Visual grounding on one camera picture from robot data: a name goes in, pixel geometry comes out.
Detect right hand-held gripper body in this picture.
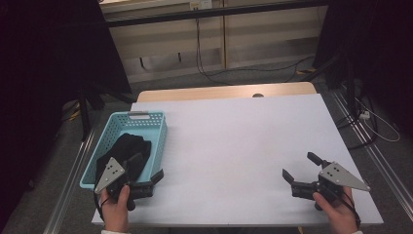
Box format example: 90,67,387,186
290,161,372,213

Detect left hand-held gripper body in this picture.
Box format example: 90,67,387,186
94,157,155,212

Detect black shorts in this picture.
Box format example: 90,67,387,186
94,133,153,188

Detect light blue plastic basket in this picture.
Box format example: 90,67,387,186
79,110,169,191

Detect person's left hand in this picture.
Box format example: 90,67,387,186
98,184,131,233

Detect person's right hand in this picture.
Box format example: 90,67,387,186
312,187,360,234

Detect black stand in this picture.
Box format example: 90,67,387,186
300,52,358,118
77,84,137,142

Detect white table mat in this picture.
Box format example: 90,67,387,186
92,93,385,227

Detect black curtain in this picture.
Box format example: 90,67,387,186
313,0,413,137
0,0,132,228

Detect black horizontal bar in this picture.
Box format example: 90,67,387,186
104,0,329,28

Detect left hand-held gripper cable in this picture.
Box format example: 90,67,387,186
93,191,105,222

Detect hand-held gripper cable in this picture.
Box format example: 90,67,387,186
93,191,105,222
340,190,362,229

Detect right hand-held gripper cable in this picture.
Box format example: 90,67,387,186
340,190,362,229

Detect aluminium floor rail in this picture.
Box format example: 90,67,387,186
330,89,413,214
42,128,96,234

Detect black floor cables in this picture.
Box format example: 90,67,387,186
335,94,379,150

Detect yellow floor cable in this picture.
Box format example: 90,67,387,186
66,101,82,122

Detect white floor cable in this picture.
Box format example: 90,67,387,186
354,97,401,143

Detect black hanging cable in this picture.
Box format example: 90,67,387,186
194,18,316,86

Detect white wall socket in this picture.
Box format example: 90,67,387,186
189,0,213,10

